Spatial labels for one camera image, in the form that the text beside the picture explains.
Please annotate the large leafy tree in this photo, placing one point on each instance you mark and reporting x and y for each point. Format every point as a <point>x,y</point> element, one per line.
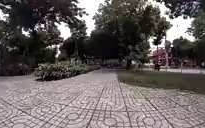
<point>130,33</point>

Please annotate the patterned grey tile path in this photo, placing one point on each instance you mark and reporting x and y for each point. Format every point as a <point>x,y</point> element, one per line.
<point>90,106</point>

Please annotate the pale green bush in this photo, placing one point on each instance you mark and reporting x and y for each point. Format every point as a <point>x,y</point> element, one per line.
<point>58,70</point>

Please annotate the person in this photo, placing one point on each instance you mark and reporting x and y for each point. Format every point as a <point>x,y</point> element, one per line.
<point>157,66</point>

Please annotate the red building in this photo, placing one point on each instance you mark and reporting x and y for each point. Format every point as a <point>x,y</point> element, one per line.
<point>161,55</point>

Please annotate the grass lawn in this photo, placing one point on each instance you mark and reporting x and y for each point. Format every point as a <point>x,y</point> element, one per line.
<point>170,80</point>

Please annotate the large dark tree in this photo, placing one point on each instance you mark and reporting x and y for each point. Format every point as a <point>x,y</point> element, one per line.
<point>33,43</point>

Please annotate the pale grey road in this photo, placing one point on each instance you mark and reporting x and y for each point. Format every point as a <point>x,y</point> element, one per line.
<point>190,71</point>

